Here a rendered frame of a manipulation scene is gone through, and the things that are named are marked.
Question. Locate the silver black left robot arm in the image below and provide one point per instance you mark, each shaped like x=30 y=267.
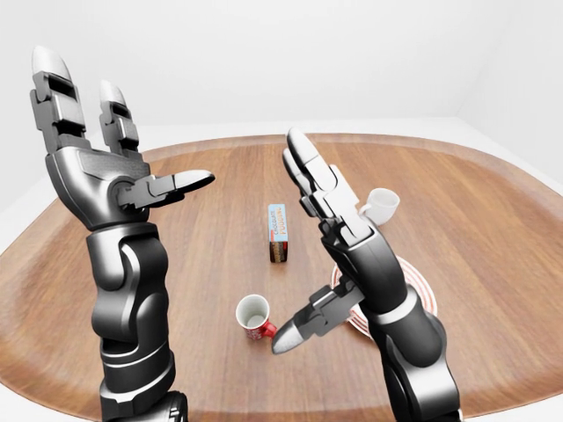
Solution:
x=132 y=316

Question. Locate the blue chocolate pudding box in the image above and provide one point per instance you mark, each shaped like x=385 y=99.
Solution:
x=278 y=233

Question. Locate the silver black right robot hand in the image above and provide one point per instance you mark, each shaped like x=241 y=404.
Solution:
x=374 y=268

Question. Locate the white plate with red rings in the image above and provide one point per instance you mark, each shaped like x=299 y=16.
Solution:
x=415 y=290

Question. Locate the red mug with white inside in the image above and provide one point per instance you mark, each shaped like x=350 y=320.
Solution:
x=254 y=318

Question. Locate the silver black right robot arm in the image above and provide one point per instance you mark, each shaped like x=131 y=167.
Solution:
x=413 y=360

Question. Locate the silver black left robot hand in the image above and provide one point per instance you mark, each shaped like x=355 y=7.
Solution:
x=83 y=176

